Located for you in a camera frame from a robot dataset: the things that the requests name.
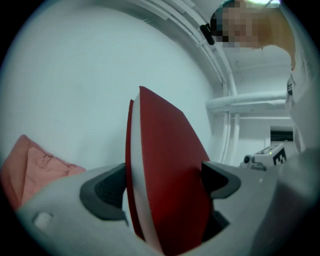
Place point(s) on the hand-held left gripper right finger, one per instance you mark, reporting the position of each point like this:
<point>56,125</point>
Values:
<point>250,200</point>

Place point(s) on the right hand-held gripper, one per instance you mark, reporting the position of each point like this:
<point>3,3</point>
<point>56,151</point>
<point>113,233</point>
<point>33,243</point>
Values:
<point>267,157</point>

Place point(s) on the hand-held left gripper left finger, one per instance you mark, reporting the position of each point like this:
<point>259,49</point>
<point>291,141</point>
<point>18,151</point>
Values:
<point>75,212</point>

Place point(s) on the pink cushioned armchair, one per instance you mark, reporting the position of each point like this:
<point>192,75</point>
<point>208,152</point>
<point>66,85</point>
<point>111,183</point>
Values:
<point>32,170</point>

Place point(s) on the red hardcover book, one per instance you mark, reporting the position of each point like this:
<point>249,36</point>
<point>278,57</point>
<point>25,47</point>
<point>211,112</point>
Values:
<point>170,162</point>

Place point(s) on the white vertical pipes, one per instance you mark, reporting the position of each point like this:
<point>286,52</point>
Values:
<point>231,135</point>

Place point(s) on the thick white horizontal pipe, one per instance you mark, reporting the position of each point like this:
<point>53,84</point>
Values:
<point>245,100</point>

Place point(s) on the person's white printed t-shirt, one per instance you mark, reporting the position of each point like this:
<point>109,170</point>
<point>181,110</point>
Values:
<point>305,75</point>

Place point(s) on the person's head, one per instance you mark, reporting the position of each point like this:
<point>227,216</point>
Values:
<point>250,25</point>

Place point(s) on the white ceiling pipe rack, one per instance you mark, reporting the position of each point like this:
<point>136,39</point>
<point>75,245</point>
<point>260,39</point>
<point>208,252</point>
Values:
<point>200,32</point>

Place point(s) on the black head-worn camera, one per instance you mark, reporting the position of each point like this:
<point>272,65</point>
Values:
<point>207,33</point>

